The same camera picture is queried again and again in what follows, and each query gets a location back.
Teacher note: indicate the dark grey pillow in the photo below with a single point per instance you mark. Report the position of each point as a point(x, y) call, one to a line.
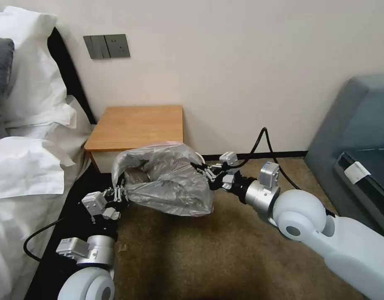
point(0, 81)

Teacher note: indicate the white trash can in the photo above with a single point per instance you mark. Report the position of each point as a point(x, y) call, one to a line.
point(200, 157)

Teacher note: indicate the black bed headboard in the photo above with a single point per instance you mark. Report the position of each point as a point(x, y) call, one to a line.
point(75, 81)

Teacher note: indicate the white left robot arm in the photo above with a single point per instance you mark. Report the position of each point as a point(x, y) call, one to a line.
point(85, 281)

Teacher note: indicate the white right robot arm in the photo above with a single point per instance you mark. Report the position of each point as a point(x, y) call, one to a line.
point(307, 218)

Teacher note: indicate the black bed frame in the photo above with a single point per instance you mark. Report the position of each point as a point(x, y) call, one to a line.
point(70, 203)

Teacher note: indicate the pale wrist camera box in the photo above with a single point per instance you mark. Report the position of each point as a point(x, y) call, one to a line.
point(228, 158)
point(93, 203)

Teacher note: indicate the wooden nightstand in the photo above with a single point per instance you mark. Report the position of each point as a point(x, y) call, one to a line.
point(139, 128)

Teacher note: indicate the white paper label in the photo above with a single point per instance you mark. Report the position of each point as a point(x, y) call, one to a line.
point(356, 172)

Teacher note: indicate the grey wall switch socket panel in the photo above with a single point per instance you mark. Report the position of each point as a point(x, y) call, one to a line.
point(107, 46)

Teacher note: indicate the translucent grey garbage bag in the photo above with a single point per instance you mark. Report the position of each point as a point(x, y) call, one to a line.
point(170, 181)

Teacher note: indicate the grey blue sofa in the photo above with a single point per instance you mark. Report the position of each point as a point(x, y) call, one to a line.
point(351, 118)

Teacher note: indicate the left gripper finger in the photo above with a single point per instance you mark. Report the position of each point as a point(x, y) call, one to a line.
point(110, 192)
point(120, 193)

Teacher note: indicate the black baseboard strip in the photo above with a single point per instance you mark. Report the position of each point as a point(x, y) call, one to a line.
point(257, 153)

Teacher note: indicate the white duvet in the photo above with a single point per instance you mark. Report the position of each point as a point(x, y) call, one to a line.
point(20, 175)

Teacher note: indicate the white pillow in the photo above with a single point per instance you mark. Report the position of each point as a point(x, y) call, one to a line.
point(32, 78)

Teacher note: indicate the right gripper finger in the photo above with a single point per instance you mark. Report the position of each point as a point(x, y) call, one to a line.
point(214, 178)
point(212, 168)

